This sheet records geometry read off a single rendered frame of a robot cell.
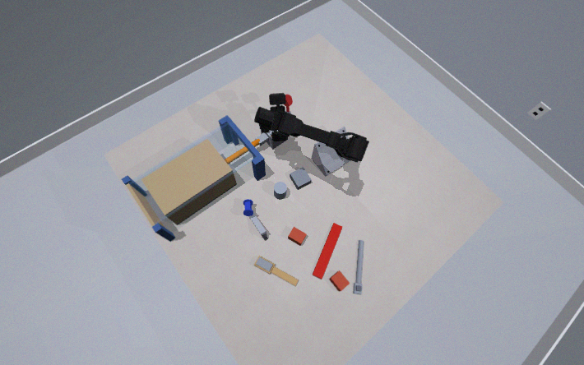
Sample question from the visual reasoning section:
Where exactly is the grey cylinder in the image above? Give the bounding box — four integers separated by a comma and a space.
274, 182, 287, 200

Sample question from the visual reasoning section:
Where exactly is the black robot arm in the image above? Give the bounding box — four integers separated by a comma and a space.
254, 107, 369, 163

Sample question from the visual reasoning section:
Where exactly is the reddish-brown block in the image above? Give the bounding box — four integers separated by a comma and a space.
329, 271, 350, 291
288, 227, 307, 246

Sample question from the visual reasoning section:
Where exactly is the red flat bar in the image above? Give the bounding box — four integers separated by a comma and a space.
313, 223, 342, 280

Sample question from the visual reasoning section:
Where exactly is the grey handle with blue knob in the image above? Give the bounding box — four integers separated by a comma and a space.
243, 199, 268, 241

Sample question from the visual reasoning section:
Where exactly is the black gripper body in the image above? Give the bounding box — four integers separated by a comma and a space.
269, 93, 288, 141

